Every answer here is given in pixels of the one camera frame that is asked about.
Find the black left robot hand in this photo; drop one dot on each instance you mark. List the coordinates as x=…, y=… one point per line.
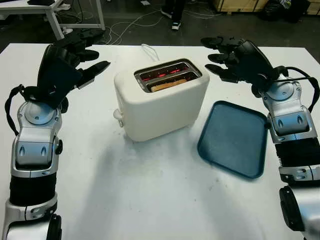
x=53, y=51

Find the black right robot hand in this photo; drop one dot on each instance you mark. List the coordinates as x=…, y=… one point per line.
x=252, y=62

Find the toast slice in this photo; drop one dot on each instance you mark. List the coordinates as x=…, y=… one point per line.
x=167, y=85

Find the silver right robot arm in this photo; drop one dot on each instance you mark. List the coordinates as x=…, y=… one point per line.
x=287, y=105

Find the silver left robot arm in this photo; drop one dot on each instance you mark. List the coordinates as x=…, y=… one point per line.
x=32, y=140

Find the white two-slot toaster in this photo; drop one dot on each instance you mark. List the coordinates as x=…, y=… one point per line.
x=160, y=112

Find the black garbage bags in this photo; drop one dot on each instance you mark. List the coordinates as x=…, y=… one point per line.
x=285, y=10

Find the dark blue plastic tray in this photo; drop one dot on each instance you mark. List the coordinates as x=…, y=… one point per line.
x=232, y=140

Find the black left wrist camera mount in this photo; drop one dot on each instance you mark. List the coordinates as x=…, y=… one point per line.
x=58, y=78

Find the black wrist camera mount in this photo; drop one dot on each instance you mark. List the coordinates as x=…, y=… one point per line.
x=258, y=91
x=58, y=78

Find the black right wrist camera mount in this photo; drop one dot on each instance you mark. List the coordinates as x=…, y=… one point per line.
x=258, y=91

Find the white metal frame desk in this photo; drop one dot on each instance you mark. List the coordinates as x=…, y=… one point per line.
x=52, y=15

